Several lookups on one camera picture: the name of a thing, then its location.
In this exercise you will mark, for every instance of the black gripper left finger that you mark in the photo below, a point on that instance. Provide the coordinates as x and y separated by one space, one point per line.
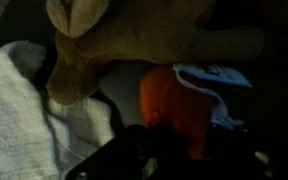
140 136

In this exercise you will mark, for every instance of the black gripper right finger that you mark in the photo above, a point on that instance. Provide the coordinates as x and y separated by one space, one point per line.
234 143

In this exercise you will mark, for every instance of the orange plush toy with tag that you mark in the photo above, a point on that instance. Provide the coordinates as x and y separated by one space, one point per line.
170 100

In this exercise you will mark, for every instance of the brown plush toy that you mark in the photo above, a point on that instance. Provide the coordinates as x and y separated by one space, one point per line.
134 36

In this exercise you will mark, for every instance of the white terry towel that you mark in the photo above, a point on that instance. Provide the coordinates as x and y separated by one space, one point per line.
14 116

